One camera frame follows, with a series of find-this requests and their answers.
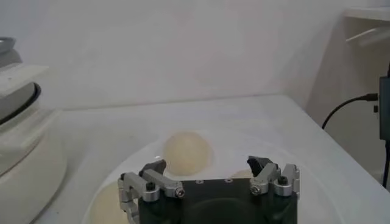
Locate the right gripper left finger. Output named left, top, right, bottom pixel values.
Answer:
left=118, top=159, right=186, bottom=224

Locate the white steamed baozi bun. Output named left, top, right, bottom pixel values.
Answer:
left=163, top=131, right=214, bottom=177
left=90, top=181, right=130, bottom=224
left=230, top=169, right=254, bottom=180

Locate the black hub tail cable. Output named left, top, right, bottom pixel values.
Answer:
left=382, top=139, right=390, bottom=188

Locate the black usb hub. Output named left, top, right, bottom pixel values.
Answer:
left=378, top=75, right=390, bottom=141

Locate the black usb plug cable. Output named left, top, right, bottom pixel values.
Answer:
left=321, top=93, right=379, bottom=130

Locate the cream electric cooker base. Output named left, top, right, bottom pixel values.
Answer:
left=0, top=109, right=68, bottom=224

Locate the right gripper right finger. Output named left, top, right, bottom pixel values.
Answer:
left=246, top=155, right=301, bottom=200

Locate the white side desk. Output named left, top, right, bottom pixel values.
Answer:
left=344, top=6, right=390, bottom=47

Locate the white round plate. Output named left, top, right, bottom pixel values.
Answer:
left=81, top=129, right=345, bottom=224

